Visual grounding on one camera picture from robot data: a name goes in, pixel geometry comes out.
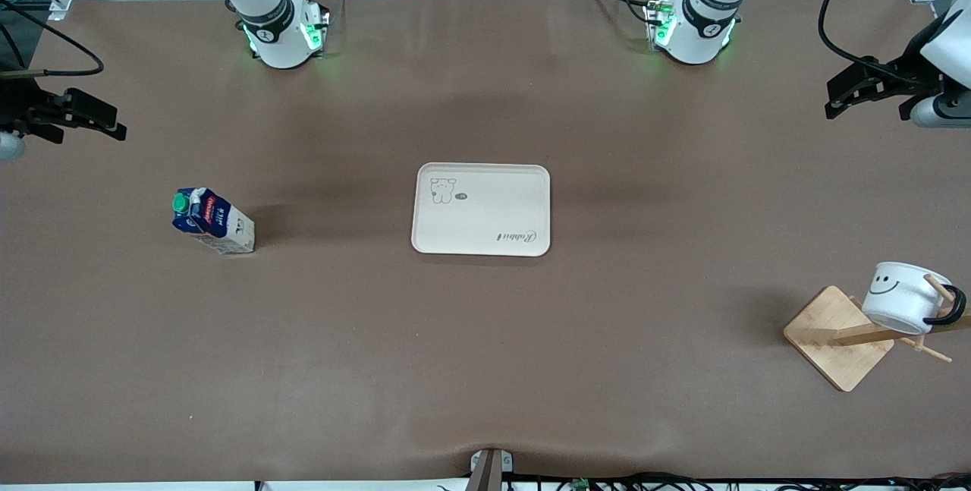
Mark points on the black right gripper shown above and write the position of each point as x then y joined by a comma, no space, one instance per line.
23,107

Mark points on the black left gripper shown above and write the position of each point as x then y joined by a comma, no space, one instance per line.
906,74

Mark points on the blue white milk carton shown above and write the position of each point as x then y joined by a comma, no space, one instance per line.
220,225

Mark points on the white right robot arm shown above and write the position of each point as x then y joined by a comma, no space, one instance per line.
277,36

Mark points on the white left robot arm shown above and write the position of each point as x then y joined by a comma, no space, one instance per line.
694,32

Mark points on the wooden cup rack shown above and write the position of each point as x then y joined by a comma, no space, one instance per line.
831,339

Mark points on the cream rectangular tray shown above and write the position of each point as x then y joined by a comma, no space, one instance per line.
485,210

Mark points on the large table cover mat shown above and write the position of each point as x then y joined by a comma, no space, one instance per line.
485,362

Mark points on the small green connector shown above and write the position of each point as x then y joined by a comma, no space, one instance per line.
581,484

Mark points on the camera mounting post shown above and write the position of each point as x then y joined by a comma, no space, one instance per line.
489,468

